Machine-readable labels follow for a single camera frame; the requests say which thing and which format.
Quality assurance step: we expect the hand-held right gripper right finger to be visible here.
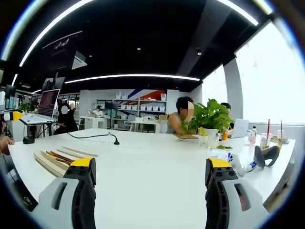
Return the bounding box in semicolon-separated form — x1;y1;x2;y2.
205;157;271;229

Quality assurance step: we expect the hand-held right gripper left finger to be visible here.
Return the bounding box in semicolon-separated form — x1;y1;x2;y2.
32;157;97;229

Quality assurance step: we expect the beige cutlery case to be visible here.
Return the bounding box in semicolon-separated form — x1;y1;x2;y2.
33;146;99;178

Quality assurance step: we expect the wooden handled utensil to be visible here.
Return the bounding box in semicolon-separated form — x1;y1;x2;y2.
46;150;75;161
51;154;73;166

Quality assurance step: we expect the black laptop stand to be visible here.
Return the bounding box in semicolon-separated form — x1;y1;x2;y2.
25;121;58;139

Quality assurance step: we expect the open laptop on stand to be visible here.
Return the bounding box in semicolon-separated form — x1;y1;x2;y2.
19;88;61;125

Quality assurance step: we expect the white blue small toy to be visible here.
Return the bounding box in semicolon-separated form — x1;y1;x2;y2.
246;160;258;172

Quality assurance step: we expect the white blue checked object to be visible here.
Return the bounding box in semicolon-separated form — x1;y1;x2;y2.
225;153;246;177

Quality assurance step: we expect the pink drink cup with straw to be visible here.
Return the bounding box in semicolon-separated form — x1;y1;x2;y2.
260;118;274;150

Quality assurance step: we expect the clear plastic water bottle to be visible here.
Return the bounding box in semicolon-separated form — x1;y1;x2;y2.
247;125;257;145

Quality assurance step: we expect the clear glass cup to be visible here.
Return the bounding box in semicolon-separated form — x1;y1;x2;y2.
198;133;209;147

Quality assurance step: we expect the hanging dark sign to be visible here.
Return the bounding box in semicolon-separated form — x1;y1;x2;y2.
41;30;83;70

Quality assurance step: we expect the white plant pot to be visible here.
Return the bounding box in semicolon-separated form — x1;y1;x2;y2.
201;128;219;144

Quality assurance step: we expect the white open laptop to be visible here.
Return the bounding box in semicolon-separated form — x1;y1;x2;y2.
229;118;250;139

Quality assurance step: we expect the curved ceiling light strip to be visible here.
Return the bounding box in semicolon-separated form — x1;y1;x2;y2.
19;0;96;67

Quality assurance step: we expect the green potted plant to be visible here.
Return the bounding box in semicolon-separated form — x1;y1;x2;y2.
180;98;235;135

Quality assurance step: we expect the long ceiling light strip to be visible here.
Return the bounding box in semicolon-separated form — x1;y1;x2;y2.
64;73;201;84

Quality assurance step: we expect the storage shelf with white bins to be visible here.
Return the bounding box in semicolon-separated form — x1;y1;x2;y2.
113;92;167;120

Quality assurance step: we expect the black cable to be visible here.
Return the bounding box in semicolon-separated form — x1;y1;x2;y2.
66;132;120;146

